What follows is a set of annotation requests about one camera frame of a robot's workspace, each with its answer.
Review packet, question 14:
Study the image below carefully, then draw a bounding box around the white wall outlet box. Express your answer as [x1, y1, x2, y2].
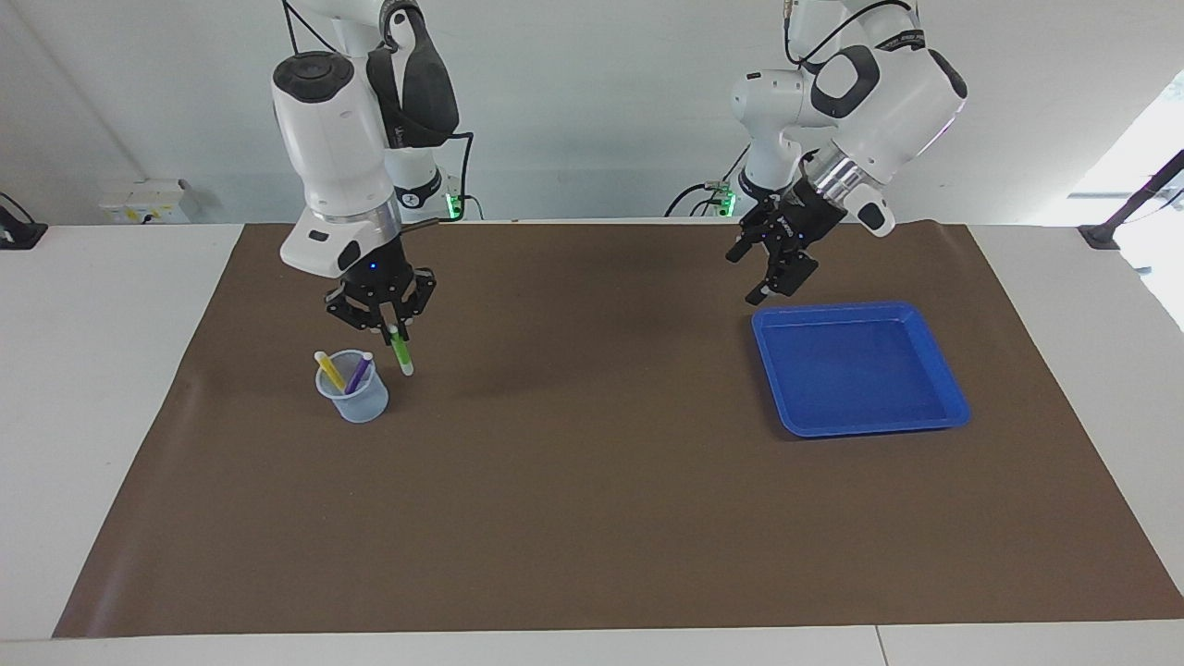
[99, 179, 206, 226]

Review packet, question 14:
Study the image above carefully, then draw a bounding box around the small black table clamp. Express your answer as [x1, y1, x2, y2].
[0, 191, 49, 251]

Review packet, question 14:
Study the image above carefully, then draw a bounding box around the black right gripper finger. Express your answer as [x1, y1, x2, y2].
[324, 291, 385, 334]
[393, 268, 438, 343]

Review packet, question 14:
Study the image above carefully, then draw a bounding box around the black clamp with rod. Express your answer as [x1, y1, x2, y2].
[1078, 148, 1184, 251]

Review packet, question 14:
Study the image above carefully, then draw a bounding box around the blue plastic tray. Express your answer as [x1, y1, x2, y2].
[751, 302, 971, 438]

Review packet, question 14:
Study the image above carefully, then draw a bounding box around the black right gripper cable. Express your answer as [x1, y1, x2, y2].
[398, 129, 475, 228]

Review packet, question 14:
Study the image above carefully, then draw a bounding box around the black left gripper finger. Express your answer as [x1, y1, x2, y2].
[726, 208, 778, 263]
[746, 248, 820, 306]

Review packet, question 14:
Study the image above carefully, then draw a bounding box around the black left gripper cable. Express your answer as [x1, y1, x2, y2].
[784, 0, 917, 66]

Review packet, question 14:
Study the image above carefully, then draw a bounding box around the black arm base cable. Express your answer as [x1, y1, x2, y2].
[666, 139, 752, 220]

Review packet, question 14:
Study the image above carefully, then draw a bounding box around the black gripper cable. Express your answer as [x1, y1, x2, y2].
[784, 0, 917, 66]
[398, 129, 475, 228]

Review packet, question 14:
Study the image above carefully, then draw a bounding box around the translucent plastic cup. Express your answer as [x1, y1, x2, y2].
[315, 350, 390, 425]

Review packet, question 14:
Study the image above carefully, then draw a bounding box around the brown table mat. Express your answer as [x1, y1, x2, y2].
[53, 220, 1184, 639]

